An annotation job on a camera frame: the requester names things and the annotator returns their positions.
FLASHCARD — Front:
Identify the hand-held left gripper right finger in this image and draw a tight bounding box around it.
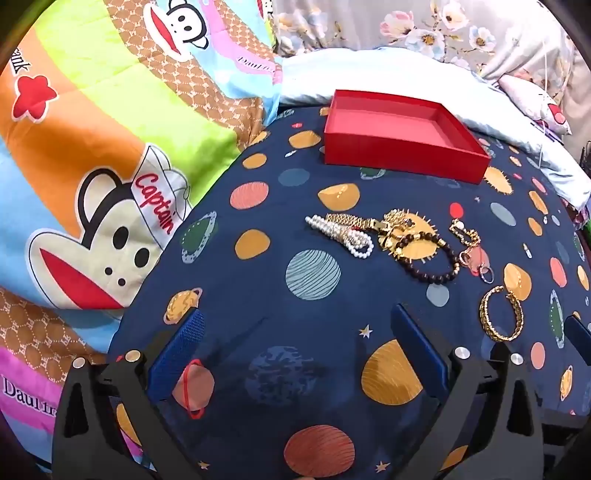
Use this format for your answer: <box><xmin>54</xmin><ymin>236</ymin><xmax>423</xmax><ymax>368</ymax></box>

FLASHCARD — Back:
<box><xmin>390</xmin><ymin>302</ymin><xmax>549</xmax><ymax>480</ymax></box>

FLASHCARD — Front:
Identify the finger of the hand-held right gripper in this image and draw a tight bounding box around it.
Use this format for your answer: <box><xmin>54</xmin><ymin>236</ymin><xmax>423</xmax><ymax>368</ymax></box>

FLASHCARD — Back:
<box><xmin>564</xmin><ymin>315</ymin><xmax>591</xmax><ymax>358</ymax></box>

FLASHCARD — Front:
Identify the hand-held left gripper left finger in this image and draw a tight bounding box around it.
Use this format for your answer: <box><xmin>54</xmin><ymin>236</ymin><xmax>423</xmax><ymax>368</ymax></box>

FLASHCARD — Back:
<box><xmin>52</xmin><ymin>307</ymin><xmax>207</xmax><ymax>480</ymax></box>

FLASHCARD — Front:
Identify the gold twisted bangle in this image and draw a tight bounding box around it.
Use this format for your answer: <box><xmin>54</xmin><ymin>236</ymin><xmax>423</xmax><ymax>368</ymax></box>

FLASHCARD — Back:
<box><xmin>479</xmin><ymin>285</ymin><xmax>525</xmax><ymax>342</ymax></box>

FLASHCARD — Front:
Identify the dark bead bracelet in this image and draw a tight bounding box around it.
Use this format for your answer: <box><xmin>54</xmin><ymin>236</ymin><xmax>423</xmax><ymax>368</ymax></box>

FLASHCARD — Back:
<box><xmin>394</xmin><ymin>231</ymin><xmax>462</xmax><ymax>283</ymax></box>

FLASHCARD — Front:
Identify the gold pendant necklace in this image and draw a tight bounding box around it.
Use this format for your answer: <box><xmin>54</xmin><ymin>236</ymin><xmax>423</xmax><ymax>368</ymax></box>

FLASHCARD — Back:
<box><xmin>376</xmin><ymin>209</ymin><xmax>439</xmax><ymax>264</ymax></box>

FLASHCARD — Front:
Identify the gold dangle earring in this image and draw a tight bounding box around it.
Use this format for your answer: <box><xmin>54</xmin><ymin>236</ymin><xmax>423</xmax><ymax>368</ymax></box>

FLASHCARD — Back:
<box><xmin>449</xmin><ymin>219</ymin><xmax>482</xmax><ymax>254</ymax></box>

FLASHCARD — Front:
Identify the gold link watch band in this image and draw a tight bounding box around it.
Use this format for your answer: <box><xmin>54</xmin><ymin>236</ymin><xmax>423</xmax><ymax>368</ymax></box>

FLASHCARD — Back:
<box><xmin>325</xmin><ymin>212</ymin><xmax>391</xmax><ymax>234</ymax></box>

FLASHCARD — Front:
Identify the white pearl necklace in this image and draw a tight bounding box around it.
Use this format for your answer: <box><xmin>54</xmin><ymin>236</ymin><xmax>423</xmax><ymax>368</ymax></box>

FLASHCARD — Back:
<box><xmin>305</xmin><ymin>213</ymin><xmax>374</xmax><ymax>259</ymax></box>

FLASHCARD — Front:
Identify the red shallow box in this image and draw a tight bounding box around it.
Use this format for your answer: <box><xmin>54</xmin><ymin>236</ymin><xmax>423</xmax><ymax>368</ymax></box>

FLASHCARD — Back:
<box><xmin>323</xmin><ymin>89</ymin><xmax>491</xmax><ymax>184</ymax></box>

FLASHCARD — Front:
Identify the navy planet print sheet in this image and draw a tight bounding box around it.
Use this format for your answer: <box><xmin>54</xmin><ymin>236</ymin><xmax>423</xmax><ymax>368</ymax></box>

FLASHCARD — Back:
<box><xmin>106</xmin><ymin>106</ymin><xmax>591</xmax><ymax>480</ymax></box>

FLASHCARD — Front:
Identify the pink plush pillow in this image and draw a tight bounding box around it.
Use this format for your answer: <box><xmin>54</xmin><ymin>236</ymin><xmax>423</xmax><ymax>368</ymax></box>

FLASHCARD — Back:
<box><xmin>496</xmin><ymin>74</ymin><xmax>572</xmax><ymax>137</ymax></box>

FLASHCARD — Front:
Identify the cartoon monkey quilt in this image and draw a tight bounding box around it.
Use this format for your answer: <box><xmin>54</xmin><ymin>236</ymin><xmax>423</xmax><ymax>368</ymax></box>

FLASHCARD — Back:
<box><xmin>0</xmin><ymin>0</ymin><xmax>283</xmax><ymax>446</ymax></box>

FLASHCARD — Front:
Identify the light blue pillow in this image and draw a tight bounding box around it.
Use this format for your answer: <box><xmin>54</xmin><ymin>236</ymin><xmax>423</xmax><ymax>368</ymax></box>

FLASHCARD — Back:
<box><xmin>277</xmin><ymin>46</ymin><xmax>591</xmax><ymax>208</ymax></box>

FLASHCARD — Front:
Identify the grey floral sheet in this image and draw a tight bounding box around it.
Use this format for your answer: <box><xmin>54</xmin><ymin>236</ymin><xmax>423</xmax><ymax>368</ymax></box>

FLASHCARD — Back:
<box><xmin>270</xmin><ymin>0</ymin><xmax>587</xmax><ymax>93</ymax></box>

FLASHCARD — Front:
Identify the white cable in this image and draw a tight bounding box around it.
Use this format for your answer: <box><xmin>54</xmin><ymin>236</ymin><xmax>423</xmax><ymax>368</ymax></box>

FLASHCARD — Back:
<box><xmin>538</xmin><ymin>28</ymin><xmax>570</xmax><ymax>139</ymax></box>

